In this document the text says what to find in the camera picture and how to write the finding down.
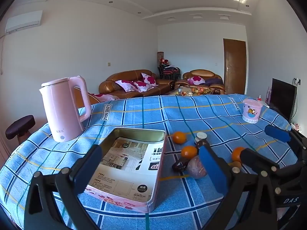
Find pink cartoon cup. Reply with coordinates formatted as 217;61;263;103
242;98;263;124

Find brown leather sofa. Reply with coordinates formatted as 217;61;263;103
99;69;175;99

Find white magenta flower pillow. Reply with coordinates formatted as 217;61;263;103
115;80;137;92
133;81;154;93
187;76;205;85
141;72;157;87

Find tall brown vase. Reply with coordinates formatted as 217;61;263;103
157;51;164;79

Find black television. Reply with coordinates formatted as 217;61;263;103
269;78;298;124

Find light curtain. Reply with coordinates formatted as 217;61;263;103
0;134;12;166

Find orange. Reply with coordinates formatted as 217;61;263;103
173;131;187;145
231;147;246;163
181;146;198;160

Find pink cloth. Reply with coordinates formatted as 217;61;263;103
90;93;119;102

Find pink metal tin box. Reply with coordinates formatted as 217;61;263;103
85;128;167;213

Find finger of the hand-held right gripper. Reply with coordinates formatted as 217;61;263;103
264;124;307;159
240;148;303;180

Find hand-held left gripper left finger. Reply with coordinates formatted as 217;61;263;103
24;144;103;230

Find cluttered coffee table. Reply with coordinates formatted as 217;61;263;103
168;87;216;97

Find air conditioner pipe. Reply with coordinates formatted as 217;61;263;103
0;34;6;75

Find blue plaid tablecloth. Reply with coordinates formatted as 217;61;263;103
0;93;298;230

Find white air conditioner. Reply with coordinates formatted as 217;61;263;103
5;10;43;34

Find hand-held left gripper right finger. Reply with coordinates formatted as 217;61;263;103
199;142;279;230

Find printed paper leaflet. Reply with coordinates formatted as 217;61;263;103
87;137;165;200

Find brown leather armchair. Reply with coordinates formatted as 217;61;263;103
175;69;226;95

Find stacked dark chairs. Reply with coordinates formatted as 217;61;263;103
158;65;181;81

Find pink electric kettle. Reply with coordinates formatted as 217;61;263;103
39;76;92;142

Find dark round stool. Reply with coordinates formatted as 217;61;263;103
5;115;36;145

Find purple passion fruit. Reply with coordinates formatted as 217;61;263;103
187;156;207;179

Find brown wooden door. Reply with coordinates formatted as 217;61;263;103
223;38;247;95

